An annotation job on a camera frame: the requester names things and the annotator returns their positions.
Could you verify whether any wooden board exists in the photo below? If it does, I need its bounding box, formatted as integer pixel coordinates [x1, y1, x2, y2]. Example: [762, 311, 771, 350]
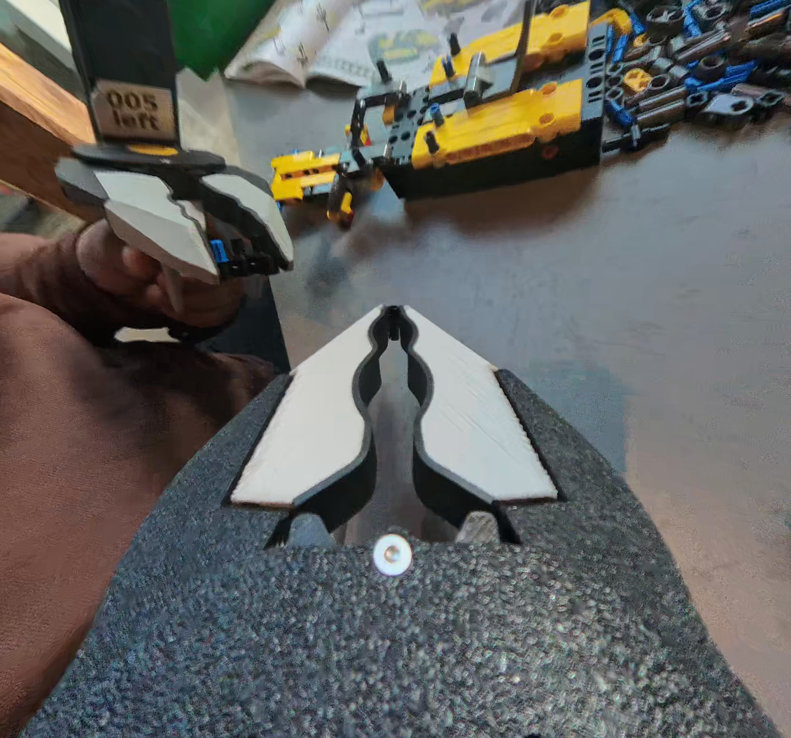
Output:
[0, 40, 94, 223]

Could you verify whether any yellow black brick vehicle model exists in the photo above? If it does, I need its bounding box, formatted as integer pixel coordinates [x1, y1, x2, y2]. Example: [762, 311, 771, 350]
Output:
[270, 0, 634, 229]

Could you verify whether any grey desk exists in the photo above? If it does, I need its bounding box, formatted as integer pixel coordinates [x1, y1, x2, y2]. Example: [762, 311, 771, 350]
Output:
[176, 68, 791, 720]

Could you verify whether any black connector with blue pin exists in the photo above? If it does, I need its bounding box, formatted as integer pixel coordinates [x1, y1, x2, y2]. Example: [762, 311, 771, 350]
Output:
[209, 236, 280, 278]

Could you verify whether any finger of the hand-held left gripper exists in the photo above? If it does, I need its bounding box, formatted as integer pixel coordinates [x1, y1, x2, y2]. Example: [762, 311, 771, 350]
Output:
[201, 166, 295, 272]
[91, 170, 222, 286]

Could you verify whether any pile of blue grey brick parts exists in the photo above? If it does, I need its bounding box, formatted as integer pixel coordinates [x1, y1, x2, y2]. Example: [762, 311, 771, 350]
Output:
[581, 0, 791, 152]

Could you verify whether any open instruction booklet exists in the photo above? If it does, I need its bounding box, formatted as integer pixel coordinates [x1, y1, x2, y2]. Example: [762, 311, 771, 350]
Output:
[225, 0, 557, 87]

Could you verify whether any person's brown sweater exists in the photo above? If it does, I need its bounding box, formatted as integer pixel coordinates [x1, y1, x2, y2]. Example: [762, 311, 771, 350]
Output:
[0, 293, 276, 738]

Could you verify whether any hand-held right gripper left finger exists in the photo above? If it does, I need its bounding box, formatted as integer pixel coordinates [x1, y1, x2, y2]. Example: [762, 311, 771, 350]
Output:
[229, 304, 390, 533]

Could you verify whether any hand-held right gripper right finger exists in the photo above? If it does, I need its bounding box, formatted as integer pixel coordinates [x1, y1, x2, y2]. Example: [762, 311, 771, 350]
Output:
[397, 304, 559, 528]

